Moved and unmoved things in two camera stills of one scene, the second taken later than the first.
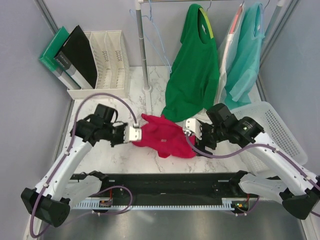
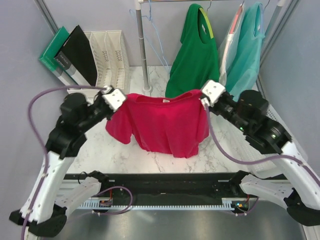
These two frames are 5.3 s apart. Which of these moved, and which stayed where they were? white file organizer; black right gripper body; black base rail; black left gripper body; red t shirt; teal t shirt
Moved: black left gripper body; red t shirt; black right gripper body
Stayed: white file organizer; black base rail; teal t shirt
